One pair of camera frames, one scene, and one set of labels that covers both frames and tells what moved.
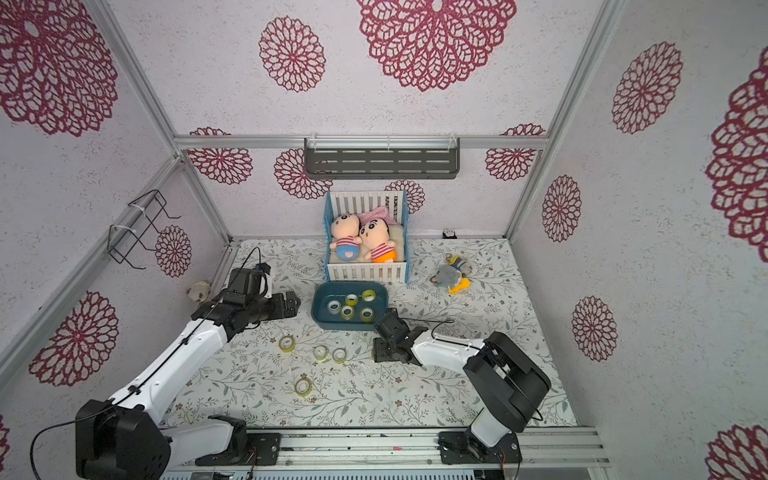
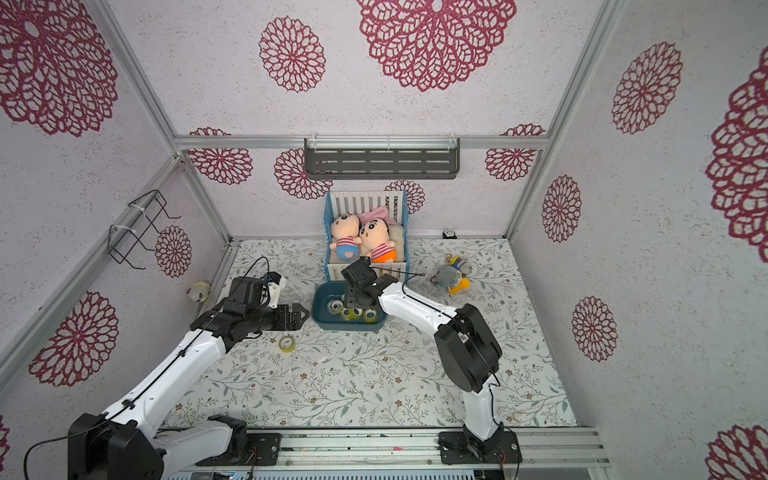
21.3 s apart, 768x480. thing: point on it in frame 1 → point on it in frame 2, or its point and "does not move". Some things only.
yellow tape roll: [367, 314] does not move
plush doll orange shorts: [374, 236] does not move
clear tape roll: [334, 307] does not move
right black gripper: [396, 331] → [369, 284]
